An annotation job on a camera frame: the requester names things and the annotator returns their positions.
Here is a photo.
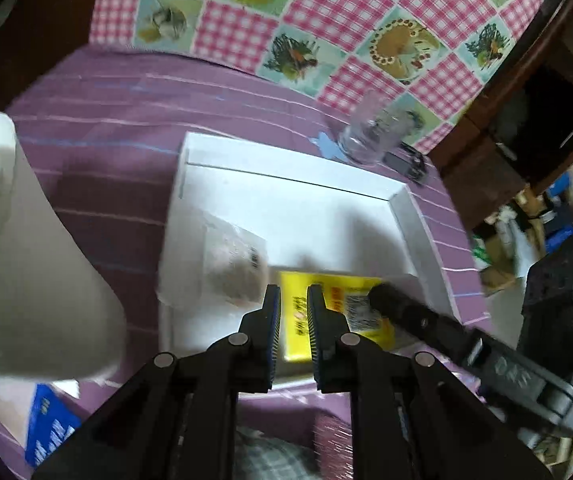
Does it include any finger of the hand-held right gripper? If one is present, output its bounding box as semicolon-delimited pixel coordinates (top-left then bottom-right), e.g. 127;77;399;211
368;282;483;367

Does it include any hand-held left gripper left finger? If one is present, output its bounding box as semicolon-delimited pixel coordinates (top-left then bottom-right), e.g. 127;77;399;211
31;284;282;480

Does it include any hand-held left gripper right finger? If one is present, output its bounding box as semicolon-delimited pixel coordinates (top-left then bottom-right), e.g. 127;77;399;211
307;284;553;480

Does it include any yellow packet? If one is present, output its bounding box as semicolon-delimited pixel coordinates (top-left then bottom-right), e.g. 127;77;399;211
275;270;397;363

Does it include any clear plastic packet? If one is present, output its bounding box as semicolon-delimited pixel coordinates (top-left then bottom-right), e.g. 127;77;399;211
201;212;270;308

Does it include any white cardboard box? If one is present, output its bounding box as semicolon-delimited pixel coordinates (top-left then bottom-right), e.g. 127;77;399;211
158;131;462;391

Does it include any green and white carton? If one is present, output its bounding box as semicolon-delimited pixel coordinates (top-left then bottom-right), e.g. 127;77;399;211
471;235;497;286

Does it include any grey plaid cloth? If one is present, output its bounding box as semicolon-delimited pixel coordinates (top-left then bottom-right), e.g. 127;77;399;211
235;427;320;480

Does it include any small black device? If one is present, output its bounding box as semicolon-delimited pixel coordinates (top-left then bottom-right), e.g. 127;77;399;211
384;141;431;187

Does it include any dark wooden cabinet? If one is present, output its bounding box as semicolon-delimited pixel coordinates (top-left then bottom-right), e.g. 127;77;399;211
429;0;573;233

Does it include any clear glass cup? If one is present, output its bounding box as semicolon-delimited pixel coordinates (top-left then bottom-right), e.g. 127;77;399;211
337;91;413;166

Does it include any blue packet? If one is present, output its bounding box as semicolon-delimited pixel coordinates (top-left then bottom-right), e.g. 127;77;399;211
25;384;83;468

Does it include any pink checkered printed cloth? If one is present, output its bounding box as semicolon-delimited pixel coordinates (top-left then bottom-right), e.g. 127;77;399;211
90;0;560;153

